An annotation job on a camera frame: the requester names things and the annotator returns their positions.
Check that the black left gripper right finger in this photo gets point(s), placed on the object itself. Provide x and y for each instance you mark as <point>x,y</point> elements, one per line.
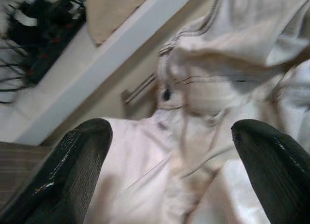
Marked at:
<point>273,166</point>

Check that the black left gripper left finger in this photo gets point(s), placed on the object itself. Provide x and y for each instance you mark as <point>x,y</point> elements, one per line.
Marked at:
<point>70,170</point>

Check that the white cloth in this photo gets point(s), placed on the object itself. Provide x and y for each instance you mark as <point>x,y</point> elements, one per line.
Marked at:
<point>242,199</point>

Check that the pale pink garment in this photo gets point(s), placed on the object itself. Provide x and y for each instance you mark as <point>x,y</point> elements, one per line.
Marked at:
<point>140,166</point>

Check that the beige striped garment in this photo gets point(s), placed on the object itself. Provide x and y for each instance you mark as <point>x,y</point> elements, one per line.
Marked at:
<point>232,64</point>

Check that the black power strip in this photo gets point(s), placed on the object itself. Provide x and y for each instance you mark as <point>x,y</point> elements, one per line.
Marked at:
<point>52,43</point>

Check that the beige cloth mat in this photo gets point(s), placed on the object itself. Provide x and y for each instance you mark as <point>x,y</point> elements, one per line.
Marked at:
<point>111,13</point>

